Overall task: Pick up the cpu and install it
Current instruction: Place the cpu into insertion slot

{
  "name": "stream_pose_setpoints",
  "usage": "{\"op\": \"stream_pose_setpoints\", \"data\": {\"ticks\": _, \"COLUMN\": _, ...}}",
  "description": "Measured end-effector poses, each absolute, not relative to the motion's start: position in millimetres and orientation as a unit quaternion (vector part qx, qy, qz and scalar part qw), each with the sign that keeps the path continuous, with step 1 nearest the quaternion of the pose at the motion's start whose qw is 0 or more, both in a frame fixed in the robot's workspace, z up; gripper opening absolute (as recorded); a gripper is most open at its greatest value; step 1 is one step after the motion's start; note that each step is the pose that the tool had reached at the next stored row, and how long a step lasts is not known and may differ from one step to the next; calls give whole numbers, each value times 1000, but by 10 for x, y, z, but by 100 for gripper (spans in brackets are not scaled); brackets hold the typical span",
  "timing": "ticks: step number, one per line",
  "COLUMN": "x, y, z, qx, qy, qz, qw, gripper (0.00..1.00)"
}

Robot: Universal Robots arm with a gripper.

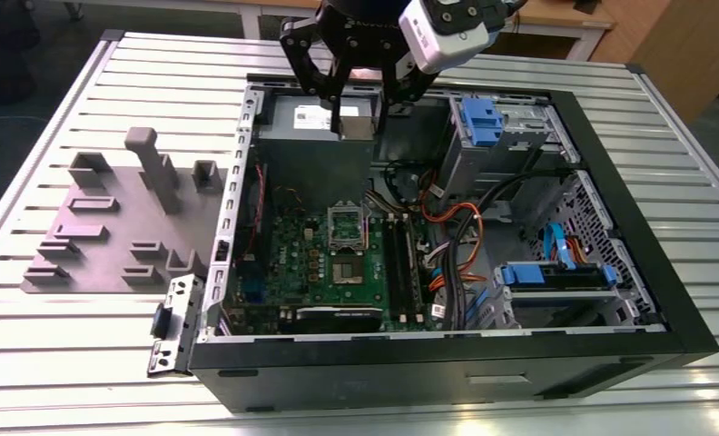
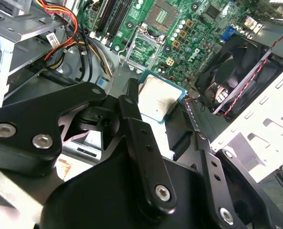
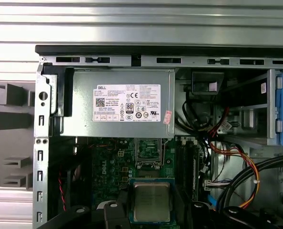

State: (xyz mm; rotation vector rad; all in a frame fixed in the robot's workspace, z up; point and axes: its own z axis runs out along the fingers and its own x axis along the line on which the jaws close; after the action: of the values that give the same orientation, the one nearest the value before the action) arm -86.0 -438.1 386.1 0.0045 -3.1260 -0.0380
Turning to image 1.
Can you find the orange flat wire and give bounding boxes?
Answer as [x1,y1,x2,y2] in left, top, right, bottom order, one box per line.
[565,236,589,265]

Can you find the yellow black power wires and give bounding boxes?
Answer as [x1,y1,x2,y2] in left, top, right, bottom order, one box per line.
[362,186,424,220]

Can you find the grey parts rack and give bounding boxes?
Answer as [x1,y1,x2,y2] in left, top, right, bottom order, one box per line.
[19,126,228,296]

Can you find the brown wooden cabinet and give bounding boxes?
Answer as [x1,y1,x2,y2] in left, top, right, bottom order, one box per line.
[588,0,719,124]

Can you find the black cable bundle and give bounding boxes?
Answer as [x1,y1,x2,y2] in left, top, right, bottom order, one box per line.
[435,235,467,331]

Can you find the black office chair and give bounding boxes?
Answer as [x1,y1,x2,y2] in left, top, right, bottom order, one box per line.
[0,0,40,106]

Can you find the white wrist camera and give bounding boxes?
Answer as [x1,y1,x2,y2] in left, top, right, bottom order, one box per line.
[396,0,495,74]

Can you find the small grey disk bay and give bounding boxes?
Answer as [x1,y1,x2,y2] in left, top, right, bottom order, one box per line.
[491,261,663,329]

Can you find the blue flat wire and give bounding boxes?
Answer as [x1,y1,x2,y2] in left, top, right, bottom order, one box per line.
[542,221,579,270]

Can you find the orange wire bundle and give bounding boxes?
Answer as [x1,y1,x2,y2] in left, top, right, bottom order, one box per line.
[419,202,488,299]

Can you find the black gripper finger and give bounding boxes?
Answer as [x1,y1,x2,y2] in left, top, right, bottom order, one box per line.
[278,17,343,133]
[372,54,436,133]

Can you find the metal socket cover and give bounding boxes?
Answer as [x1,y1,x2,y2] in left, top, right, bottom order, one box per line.
[326,200,371,253]

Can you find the black open PC case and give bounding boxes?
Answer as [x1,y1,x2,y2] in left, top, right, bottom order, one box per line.
[144,72,719,414]

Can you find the CPU socket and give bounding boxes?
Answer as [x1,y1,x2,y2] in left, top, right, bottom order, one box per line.
[327,253,370,288]

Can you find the silver CPU chip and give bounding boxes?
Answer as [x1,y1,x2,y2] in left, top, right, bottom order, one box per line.
[338,114,379,143]

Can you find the black RAM slot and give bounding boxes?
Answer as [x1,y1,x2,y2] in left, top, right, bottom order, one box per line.
[386,213,406,322]
[392,213,415,322]
[379,213,396,322]

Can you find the black drive cable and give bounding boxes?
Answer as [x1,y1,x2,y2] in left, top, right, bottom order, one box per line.
[472,165,579,213]

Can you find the green motherboard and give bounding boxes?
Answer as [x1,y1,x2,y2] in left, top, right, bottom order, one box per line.
[219,212,440,336]

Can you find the thin red wire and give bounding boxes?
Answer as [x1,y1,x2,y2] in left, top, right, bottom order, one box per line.
[242,162,270,263]

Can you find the large grey disk bay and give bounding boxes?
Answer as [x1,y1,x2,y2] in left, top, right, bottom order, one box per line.
[436,93,580,197]

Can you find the grey power supply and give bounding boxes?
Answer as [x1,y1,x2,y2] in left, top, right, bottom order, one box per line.
[252,94,378,215]

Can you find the blue plastic drive bracket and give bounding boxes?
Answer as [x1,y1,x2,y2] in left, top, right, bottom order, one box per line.
[462,97,506,147]

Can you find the black graphics card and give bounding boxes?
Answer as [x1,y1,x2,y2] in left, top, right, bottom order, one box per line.
[276,303,386,336]

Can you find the hard disk in blue carrier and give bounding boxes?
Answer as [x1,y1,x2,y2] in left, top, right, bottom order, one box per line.
[492,262,619,292]

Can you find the multicoloured fan wire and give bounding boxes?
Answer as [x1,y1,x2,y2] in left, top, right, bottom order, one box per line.
[272,183,307,213]

